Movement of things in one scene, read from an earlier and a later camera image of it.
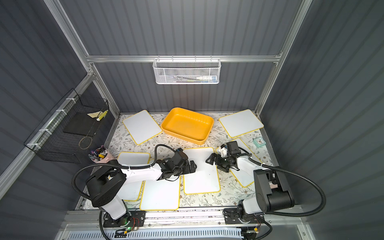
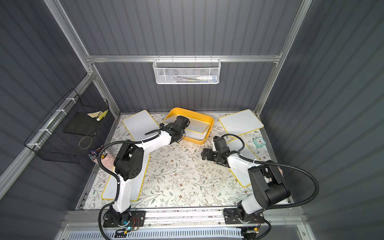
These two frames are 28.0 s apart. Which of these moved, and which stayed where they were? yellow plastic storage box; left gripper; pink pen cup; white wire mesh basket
Moved: left gripper
Stayed: pink pen cup; white wire mesh basket; yellow plastic storage box
